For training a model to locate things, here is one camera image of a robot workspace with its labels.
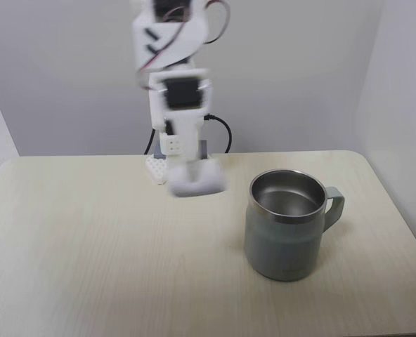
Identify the red black servo wire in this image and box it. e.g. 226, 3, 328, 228
200, 0, 232, 45

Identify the white gauze dressing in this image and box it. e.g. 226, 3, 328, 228
167, 158, 228, 198

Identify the black power cable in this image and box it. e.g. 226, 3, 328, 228
207, 113, 233, 154
143, 127, 157, 156

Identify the grey steel mug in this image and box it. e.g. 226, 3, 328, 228
243, 168, 346, 282

